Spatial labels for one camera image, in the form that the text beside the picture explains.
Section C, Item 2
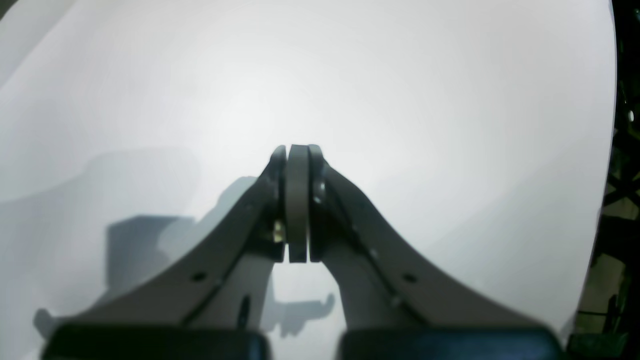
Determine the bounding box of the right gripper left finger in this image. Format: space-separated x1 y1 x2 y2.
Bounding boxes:
42 145 287 360

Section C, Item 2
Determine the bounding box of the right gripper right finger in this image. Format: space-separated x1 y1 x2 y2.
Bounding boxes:
299 145 566 360

